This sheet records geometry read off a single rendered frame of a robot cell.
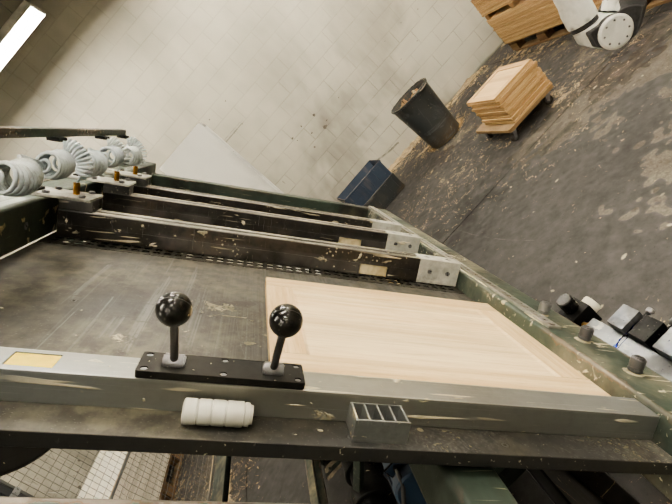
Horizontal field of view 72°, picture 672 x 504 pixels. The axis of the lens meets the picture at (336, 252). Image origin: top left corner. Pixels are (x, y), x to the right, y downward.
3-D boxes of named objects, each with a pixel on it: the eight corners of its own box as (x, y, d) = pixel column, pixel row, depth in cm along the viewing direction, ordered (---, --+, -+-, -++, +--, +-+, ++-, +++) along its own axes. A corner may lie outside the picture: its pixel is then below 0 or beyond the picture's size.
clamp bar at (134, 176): (399, 243, 189) (412, 185, 184) (87, 198, 166) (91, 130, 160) (392, 237, 199) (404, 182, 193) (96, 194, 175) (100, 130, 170)
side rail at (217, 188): (365, 228, 248) (368, 208, 246) (150, 196, 227) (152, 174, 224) (361, 225, 256) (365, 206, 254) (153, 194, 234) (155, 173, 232)
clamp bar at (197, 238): (458, 289, 134) (478, 208, 129) (2, 231, 110) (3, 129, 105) (445, 278, 143) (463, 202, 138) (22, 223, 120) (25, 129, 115)
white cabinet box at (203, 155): (354, 258, 491) (198, 122, 433) (318, 298, 495) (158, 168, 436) (343, 245, 549) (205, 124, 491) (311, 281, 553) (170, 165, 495)
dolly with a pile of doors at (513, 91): (563, 93, 372) (533, 56, 360) (518, 143, 375) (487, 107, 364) (521, 99, 430) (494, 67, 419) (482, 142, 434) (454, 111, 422)
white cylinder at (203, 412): (179, 429, 52) (250, 433, 53) (182, 406, 51) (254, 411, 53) (183, 414, 55) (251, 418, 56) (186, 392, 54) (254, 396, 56)
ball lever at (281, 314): (285, 389, 58) (306, 325, 49) (255, 387, 57) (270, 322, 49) (286, 363, 61) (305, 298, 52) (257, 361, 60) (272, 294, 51)
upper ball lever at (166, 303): (187, 382, 56) (189, 313, 47) (154, 380, 55) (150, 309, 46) (192, 355, 59) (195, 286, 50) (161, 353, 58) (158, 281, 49)
